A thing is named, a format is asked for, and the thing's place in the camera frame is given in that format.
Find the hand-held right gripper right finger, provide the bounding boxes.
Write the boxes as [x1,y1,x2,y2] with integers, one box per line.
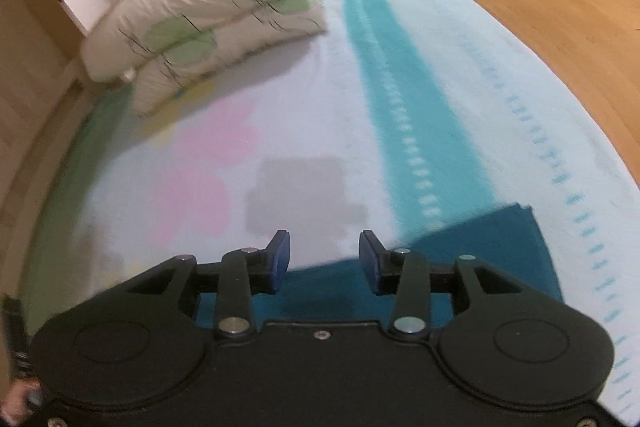
[361,230,551,342]

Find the person's left hand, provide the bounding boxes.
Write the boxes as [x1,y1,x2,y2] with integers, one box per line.
[0,379,48,427]

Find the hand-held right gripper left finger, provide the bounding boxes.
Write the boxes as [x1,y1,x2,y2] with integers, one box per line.
[105,230,292,340]

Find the teal pants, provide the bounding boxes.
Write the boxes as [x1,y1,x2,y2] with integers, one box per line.
[192,203,563,333]

